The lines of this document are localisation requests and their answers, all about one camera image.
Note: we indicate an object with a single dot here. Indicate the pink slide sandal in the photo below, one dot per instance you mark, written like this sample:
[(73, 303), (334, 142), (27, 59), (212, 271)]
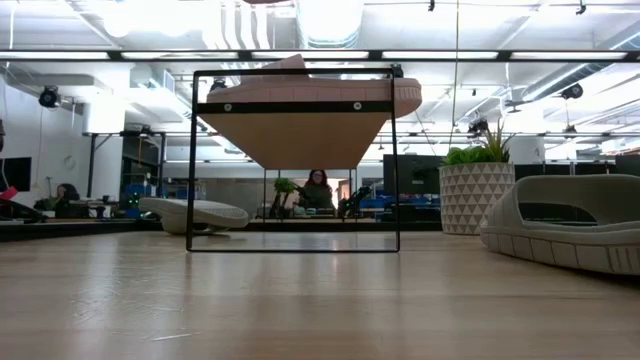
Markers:
[(310, 91)]

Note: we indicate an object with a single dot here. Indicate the person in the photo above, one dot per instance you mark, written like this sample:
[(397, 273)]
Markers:
[(316, 192), (67, 197)]

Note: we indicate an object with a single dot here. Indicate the small background potted plant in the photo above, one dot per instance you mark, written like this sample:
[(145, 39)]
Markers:
[(284, 186)]

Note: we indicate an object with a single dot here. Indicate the black background monitor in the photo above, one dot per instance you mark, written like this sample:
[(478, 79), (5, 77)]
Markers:
[(412, 175)]

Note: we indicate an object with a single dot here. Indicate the green plant in patterned pot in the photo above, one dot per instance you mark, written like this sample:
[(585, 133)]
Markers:
[(475, 195)]

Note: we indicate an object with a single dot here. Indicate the black ceiling spotlight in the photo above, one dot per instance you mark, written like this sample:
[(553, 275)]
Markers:
[(49, 97), (572, 91), (477, 126)]

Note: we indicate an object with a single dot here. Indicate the black overhead rig beam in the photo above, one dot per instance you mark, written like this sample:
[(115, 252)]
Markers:
[(505, 55)]

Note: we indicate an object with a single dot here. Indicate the red and black background object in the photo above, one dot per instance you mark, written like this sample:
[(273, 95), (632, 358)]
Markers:
[(20, 211)]

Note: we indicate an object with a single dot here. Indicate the wooden shelf with black frame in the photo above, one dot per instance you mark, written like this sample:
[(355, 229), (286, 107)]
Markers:
[(300, 140)]

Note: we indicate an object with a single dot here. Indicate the silver ventilation duct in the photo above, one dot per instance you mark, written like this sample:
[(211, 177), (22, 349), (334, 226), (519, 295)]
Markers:
[(330, 22)]

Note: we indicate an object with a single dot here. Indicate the black metal table frame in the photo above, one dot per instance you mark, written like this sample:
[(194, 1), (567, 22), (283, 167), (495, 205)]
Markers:
[(100, 227)]

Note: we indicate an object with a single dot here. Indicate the black wall screen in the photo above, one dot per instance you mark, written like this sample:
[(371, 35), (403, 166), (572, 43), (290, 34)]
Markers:
[(15, 174)]

